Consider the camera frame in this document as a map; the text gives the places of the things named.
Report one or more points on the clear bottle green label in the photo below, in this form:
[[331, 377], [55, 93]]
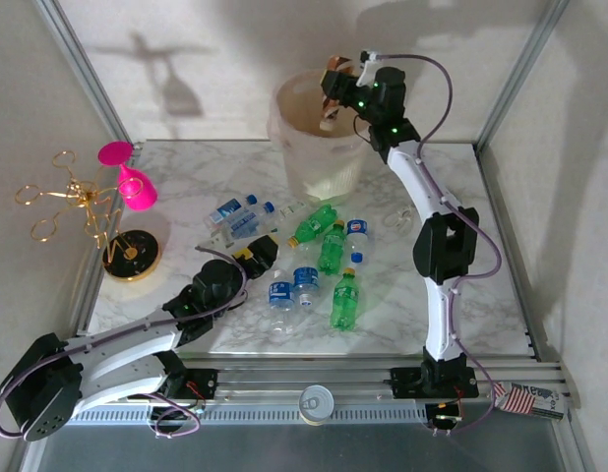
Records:
[[290, 212]]

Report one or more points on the clear unlabelled plastic bottle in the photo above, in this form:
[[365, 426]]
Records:
[[223, 242]]

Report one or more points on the green Sprite bottle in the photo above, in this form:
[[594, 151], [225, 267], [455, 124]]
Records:
[[332, 251], [311, 227], [344, 300]]

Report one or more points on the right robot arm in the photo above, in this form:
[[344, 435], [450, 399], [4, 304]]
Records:
[[442, 314]]

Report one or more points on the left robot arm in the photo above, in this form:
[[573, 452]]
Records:
[[122, 373]]

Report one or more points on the translucent plastic bin liner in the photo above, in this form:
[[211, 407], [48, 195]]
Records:
[[294, 147]]

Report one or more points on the white ribbed plastic bin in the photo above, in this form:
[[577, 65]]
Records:
[[328, 179]]

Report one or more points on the clear bottle blue label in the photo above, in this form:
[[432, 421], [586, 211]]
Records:
[[280, 292], [305, 277]]

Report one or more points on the blue cap bottle pale label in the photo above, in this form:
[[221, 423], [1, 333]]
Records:
[[247, 223]]

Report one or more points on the blue cap bottle dark label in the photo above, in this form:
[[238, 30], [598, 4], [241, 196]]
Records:
[[229, 210]]

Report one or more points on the Pepsi bottle blue cap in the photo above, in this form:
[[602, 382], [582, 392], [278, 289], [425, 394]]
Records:
[[357, 228]]

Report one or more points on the pink plastic wine glass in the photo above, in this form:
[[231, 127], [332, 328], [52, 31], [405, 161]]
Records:
[[137, 194]]

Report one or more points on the small black controller board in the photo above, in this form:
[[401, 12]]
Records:
[[444, 415], [171, 414]]

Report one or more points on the tin can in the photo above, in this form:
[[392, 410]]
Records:
[[314, 403]]

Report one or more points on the flag print carton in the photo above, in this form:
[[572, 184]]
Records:
[[523, 400]]

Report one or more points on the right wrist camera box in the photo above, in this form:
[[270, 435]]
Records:
[[368, 74]]

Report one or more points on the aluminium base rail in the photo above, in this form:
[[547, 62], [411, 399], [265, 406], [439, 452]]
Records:
[[284, 376]]

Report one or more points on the aluminium frame post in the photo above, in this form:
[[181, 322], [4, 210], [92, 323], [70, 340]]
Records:
[[86, 69], [521, 69]]

